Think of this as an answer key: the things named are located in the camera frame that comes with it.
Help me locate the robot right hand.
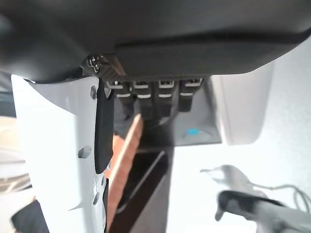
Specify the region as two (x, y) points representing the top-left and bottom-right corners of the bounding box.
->
(0, 0), (311, 233)

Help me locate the grey front-load washing machine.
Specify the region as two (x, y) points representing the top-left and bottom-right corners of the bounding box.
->
(170, 79), (223, 147)

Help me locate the robot right leg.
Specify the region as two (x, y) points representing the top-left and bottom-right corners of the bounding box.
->
(215, 190), (311, 233)

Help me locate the rolled black garment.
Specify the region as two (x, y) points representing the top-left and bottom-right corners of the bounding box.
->
(11, 199), (50, 233)

